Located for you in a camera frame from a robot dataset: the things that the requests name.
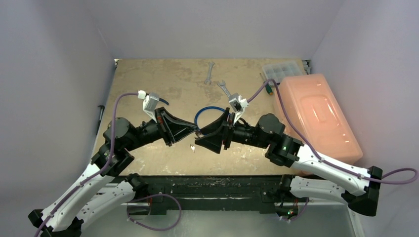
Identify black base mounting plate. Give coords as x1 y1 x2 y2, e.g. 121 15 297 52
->
123 174 306 215

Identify clear compartment organizer box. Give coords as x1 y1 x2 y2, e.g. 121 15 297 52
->
262 60 304 84

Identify orange translucent plastic toolbox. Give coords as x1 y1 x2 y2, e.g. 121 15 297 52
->
276 74 363 164

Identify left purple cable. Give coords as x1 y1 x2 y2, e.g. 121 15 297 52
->
33 92 183 237

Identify black clamp handle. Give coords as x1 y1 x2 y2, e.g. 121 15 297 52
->
96 105 105 135

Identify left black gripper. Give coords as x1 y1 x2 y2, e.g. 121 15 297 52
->
125 106 198 151

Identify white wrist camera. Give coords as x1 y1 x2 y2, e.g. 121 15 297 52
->
229 93 249 124
138 90 160 122

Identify green handled screwdriver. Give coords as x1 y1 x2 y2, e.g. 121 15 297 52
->
259 73 273 95

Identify blue handled pliers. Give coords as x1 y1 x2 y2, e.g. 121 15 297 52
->
159 98 169 106

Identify blue cable lock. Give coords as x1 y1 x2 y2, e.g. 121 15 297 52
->
193 106 225 130

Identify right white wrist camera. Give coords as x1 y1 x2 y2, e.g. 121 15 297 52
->
229 93 249 124

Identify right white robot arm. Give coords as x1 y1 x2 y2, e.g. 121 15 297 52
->
195 111 382 217

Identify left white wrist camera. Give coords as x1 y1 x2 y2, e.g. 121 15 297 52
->
138 90 160 122

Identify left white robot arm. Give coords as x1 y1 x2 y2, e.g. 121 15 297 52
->
28 107 198 237

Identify large silver wrench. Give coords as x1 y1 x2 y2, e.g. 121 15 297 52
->
217 80 232 100

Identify small silver wrench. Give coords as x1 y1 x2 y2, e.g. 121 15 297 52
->
204 62 215 85

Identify purple cable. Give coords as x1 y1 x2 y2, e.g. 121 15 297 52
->
33 92 183 237
245 79 419 223

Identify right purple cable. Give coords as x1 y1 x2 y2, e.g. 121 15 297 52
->
245 79 419 223

